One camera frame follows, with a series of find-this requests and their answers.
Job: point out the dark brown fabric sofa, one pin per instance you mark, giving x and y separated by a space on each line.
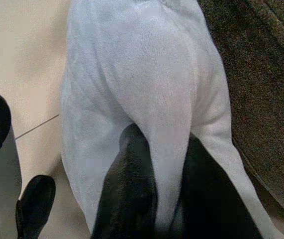
261 82

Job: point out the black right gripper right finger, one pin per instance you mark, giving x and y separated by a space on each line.
211 199

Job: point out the white fluffy pillow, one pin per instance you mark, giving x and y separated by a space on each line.
141 74

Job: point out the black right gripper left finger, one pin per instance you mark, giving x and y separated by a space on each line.
129 189

